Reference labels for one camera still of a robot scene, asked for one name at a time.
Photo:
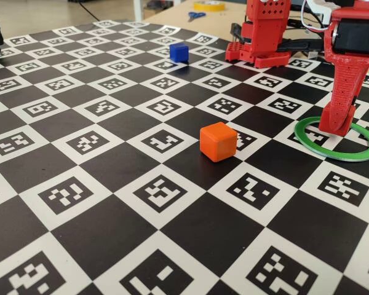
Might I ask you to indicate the white table leg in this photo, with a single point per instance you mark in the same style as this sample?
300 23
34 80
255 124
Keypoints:
139 9

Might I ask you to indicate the black white marker board mat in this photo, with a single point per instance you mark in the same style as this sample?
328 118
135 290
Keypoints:
110 172

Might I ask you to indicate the small grey connector block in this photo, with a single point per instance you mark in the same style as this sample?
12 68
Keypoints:
313 54

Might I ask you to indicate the yellow tape roll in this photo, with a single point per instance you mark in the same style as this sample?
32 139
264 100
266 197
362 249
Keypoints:
209 6

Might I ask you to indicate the orange cube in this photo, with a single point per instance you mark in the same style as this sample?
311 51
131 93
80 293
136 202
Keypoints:
218 143

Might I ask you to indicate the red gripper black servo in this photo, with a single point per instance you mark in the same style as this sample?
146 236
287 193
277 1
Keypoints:
344 74

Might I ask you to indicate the blue cube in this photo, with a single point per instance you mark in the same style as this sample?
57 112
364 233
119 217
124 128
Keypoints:
178 53

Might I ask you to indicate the black power plug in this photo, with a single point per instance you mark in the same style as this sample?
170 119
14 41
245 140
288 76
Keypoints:
298 45

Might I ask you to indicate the black table clamp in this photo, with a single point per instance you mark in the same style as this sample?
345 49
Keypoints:
236 32

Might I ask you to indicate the red robot arm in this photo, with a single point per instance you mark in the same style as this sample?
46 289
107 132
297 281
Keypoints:
264 37

